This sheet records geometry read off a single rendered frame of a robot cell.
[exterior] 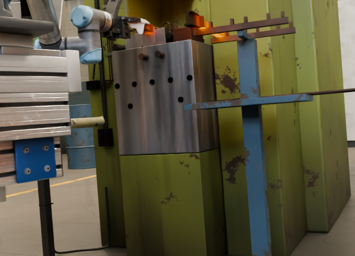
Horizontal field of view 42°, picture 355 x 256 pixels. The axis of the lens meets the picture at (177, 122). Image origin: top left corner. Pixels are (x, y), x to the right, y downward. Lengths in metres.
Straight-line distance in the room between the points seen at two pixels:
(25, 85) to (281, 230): 1.32
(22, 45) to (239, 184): 1.27
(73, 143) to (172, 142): 4.73
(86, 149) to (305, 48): 4.57
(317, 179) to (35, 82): 1.68
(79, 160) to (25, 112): 5.58
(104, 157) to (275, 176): 0.85
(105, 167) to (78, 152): 4.21
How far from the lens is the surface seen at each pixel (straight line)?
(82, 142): 6.48
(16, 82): 0.94
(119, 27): 1.78
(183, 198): 1.88
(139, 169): 1.96
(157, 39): 1.98
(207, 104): 1.53
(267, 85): 1.93
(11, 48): 0.96
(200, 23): 1.53
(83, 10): 1.61
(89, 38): 1.61
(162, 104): 1.88
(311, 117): 2.34
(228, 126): 1.98
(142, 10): 2.36
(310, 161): 2.35
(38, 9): 1.52
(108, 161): 2.29
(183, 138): 1.85
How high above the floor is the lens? 0.61
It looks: 1 degrees down
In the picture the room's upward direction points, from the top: 4 degrees counter-clockwise
